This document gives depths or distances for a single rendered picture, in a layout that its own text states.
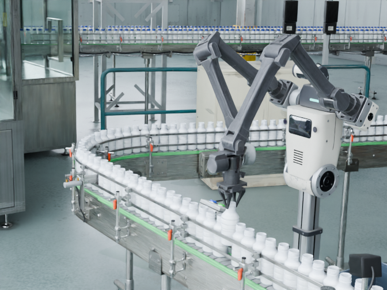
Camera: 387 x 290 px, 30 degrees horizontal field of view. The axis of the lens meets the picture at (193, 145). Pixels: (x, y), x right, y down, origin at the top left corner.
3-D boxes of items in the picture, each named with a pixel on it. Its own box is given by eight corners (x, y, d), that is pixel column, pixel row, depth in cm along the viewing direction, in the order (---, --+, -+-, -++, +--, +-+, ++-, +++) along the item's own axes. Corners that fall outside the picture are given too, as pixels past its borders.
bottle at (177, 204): (184, 230, 309) (185, 193, 305) (182, 235, 303) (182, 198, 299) (171, 229, 310) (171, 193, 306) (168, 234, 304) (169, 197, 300)
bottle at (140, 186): (147, 210, 334) (147, 175, 330) (149, 214, 328) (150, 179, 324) (134, 210, 332) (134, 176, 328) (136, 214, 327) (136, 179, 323)
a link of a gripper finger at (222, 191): (242, 209, 272) (243, 185, 270) (227, 212, 268) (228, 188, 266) (231, 204, 278) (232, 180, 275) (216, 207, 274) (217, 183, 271)
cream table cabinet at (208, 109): (288, 167, 794) (294, 60, 766) (313, 183, 736) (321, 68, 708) (192, 173, 761) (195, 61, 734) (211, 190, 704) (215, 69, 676)
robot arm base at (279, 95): (283, 105, 335) (293, 82, 336) (272, 98, 330) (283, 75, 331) (270, 102, 342) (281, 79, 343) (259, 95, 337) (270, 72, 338)
